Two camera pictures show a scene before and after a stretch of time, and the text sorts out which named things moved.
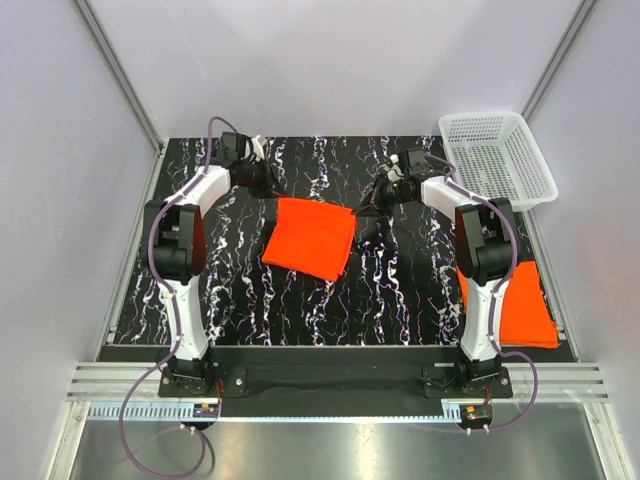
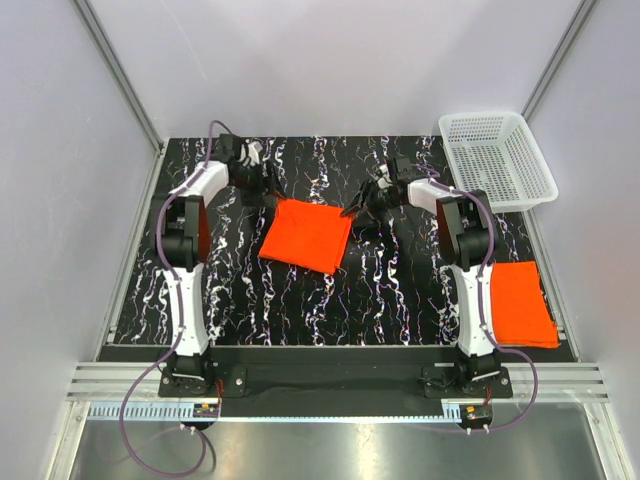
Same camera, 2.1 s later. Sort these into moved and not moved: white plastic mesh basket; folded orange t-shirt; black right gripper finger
Moved: black right gripper finger
Not moved: white plastic mesh basket; folded orange t-shirt
